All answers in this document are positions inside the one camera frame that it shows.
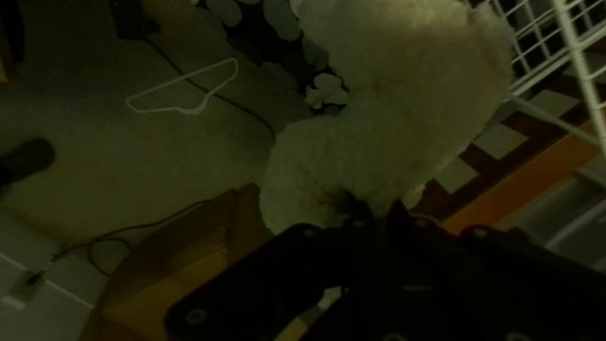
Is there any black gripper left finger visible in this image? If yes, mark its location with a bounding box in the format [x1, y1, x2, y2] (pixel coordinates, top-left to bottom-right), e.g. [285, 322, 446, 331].
[338, 191, 374, 229]

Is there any black floor cable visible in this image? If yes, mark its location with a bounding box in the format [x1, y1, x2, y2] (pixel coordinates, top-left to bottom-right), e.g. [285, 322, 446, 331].
[137, 34, 280, 140]

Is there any black shoe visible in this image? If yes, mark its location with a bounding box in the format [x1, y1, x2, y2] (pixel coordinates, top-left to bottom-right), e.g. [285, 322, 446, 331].
[0, 136, 56, 193]

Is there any white wire clothes hanger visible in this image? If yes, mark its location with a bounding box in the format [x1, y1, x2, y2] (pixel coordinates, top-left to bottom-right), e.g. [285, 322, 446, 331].
[122, 55, 242, 117]

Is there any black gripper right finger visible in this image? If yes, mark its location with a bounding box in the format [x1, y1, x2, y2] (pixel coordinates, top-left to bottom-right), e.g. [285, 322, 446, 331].
[384, 197, 412, 231]

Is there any black cable with adapter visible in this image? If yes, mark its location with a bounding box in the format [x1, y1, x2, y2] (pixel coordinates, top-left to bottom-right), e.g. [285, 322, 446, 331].
[0, 199, 213, 312]

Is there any white wire rack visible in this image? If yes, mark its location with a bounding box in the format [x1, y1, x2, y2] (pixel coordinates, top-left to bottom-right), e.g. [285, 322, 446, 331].
[484, 0, 606, 271]

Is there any orange wooden stand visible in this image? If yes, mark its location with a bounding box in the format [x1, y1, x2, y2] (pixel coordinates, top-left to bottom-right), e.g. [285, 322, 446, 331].
[412, 102, 606, 238]

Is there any dark dotted bed blanket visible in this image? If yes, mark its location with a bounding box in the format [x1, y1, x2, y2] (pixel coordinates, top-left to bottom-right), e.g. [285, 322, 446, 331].
[194, 0, 351, 119]

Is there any white fluffy plush toy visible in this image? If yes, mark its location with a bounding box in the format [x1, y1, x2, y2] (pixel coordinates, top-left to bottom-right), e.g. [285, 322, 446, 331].
[257, 0, 516, 237]

